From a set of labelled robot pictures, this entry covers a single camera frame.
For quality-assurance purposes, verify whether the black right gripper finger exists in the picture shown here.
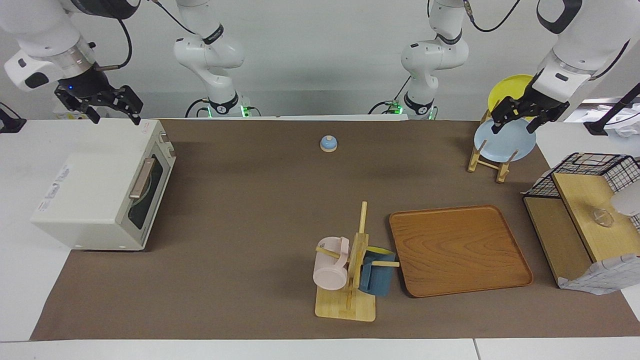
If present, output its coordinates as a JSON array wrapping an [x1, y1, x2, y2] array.
[[75, 102, 100, 125], [114, 86, 144, 126]]

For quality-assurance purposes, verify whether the glass oven door with handle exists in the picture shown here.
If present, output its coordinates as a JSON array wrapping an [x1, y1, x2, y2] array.
[[120, 150, 177, 233]]

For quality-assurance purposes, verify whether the white toaster oven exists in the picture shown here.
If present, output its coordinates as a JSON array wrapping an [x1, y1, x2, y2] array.
[[31, 118, 177, 252]]

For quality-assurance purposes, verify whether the light blue plate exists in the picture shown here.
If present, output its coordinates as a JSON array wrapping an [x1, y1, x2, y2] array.
[[473, 118, 537, 163]]

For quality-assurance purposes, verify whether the yellow plate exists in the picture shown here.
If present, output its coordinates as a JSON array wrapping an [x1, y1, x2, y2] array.
[[487, 74, 536, 117]]

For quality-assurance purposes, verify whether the wooden plate rack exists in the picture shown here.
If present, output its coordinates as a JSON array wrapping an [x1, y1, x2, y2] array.
[[467, 107, 519, 184]]

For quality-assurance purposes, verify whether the white crumpled paper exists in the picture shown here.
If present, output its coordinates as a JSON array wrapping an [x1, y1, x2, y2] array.
[[617, 102, 640, 138]]

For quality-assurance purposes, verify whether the wooden shelf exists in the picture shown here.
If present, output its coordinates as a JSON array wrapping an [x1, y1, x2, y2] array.
[[523, 172, 640, 289]]

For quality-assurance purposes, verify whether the clear glass cup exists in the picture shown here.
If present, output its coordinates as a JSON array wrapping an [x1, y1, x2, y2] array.
[[592, 207, 615, 228]]

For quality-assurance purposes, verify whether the brown wooden tray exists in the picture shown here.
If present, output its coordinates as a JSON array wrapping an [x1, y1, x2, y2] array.
[[389, 204, 534, 299]]

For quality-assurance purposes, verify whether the brown table mat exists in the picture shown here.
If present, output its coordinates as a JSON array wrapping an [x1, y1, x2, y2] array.
[[30, 118, 640, 342]]

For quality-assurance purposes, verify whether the white checkered cloth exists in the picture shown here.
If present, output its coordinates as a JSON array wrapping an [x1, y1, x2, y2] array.
[[557, 253, 640, 296]]

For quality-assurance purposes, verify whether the dark blue mug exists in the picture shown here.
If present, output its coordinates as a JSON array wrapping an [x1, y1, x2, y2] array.
[[358, 246, 397, 297]]

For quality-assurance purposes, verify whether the pink mug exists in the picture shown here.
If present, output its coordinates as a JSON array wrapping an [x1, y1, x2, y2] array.
[[313, 236, 351, 291]]

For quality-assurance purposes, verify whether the wooden mug tree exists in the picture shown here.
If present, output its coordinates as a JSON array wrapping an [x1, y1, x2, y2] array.
[[315, 201, 401, 322]]

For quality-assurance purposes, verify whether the black right arm wrist cable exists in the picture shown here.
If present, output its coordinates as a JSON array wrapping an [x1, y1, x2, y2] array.
[[97, 19, 134, 72]]

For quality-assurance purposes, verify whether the black right arm base cable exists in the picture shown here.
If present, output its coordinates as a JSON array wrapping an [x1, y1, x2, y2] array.
[[184, 97, 212, 119]]

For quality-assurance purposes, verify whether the black arm base cable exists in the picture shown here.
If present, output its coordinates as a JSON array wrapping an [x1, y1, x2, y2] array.
[[368, 75, 412, 116], [184, 97, 212, 119]]

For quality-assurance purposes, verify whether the black camera stand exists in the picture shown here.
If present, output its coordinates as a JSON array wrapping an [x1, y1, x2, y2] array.
[[0, 102, 27, 134], [584, 82, 640, 137]]

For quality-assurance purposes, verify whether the black left arm upper cable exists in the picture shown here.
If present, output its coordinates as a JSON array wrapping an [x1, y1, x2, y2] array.
[[462, 0, 522, 34]]

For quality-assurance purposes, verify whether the black right arm upper cable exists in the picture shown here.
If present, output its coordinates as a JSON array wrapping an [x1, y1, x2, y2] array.
[[149, 0, 202, 37]]

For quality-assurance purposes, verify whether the black wire basket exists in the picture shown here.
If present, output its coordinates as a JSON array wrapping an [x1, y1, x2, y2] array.
[[522, 152, 640, 231]]

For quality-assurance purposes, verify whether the black left arm base cable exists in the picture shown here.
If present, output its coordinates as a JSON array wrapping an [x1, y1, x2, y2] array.
[[368, 75, 412, 116]]

